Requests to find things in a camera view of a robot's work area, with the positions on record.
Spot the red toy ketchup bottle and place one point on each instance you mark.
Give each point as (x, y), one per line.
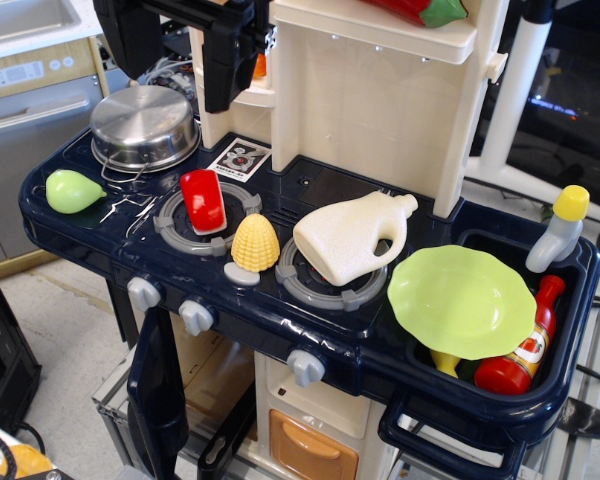
(513, 374)

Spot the yellow toy bottle in sink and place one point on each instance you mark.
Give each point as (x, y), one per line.
(445, 363)

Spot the stainless steel pot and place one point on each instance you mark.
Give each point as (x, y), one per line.
(143, 129)

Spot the navy toy kitchen counter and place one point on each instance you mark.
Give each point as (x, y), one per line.
(447, 424)

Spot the grey toy faucet yellow top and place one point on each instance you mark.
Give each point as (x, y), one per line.
(563, 231)

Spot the black white sticker label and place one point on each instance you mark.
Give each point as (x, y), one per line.
(240, 160)

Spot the orange toy carrot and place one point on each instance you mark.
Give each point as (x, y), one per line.
(260, 69)

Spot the yellow toy corn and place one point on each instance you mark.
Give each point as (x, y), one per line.
(255, 246)

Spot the orange toy drawer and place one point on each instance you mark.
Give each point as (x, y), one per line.
(308, 453)

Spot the grey round button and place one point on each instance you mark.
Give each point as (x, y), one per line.
(240, 276)

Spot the red toy can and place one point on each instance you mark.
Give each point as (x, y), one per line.
(203, 200)

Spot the right grey stove knob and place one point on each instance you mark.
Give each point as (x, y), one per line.
(306, 367)

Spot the left grey stove burner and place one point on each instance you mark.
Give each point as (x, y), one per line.
(175, 228)

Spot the white stand frame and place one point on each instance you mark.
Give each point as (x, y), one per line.
(539, 129)

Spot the red toy pepper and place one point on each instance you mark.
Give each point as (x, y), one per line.
(426, 13)

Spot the grey stove knob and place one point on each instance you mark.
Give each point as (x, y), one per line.
(306, 367)
(143, 294)
(196, 317)

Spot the grey stove burner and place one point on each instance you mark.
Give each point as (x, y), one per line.
(305, 284)
(175, 228)

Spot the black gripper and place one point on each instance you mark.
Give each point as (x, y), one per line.
(234, 33)

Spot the right grey stove burner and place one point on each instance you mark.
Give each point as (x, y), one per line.
(305, 284)

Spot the light green plastic plate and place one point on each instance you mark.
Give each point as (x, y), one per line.
(462, 302)

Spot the left grey stove knob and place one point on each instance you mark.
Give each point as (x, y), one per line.
(143, 294)

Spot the white toy detergent jug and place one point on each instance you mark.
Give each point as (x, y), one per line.
(346, 240)

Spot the cream toy kitchen cabinet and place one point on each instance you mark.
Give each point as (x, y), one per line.
(353, 85)

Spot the middle grey stove knob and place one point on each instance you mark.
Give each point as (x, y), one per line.
(196, 317)

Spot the navy oven door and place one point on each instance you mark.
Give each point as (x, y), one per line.
(158, 420)

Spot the green toy pear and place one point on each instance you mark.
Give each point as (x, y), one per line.
(70, 192)

